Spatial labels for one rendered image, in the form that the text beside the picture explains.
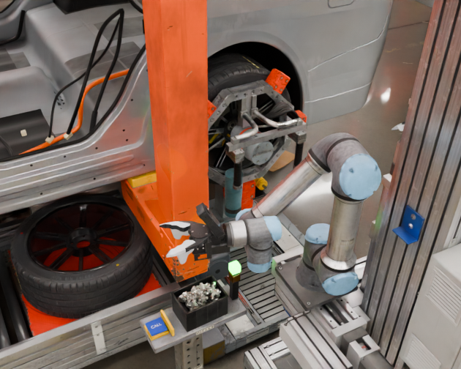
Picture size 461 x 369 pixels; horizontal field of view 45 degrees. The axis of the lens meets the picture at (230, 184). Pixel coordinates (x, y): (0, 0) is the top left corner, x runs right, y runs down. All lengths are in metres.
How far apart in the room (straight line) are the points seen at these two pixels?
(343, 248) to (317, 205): 1.97
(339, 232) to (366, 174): 0.24
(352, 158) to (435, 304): 0.49
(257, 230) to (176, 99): 0.57
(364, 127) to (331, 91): 1.58
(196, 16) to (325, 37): 1.18
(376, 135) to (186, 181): 2.65
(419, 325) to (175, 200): 0.98
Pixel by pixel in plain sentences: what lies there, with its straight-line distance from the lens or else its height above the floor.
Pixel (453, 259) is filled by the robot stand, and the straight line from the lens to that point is 1.68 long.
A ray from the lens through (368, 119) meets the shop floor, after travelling 4.75.
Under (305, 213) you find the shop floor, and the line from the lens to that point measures 3.64.
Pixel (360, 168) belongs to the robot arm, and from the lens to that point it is 1.55.
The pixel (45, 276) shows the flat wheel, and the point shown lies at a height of 0.50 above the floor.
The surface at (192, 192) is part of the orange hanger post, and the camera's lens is 2.16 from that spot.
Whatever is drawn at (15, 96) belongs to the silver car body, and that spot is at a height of 0.89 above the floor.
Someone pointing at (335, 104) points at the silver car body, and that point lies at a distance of 3.14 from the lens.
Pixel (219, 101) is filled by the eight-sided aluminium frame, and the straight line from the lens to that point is 2.57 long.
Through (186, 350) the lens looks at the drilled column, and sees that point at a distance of 2.51.
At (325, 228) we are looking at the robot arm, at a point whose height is 1.04.
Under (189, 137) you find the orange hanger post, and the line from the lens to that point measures 2.01.
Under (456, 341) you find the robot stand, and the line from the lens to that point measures 1.74.
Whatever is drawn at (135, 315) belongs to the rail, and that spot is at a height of 0.33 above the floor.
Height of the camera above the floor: 2.32
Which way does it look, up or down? 37 degrees down
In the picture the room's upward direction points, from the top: 1 degrees clockwise
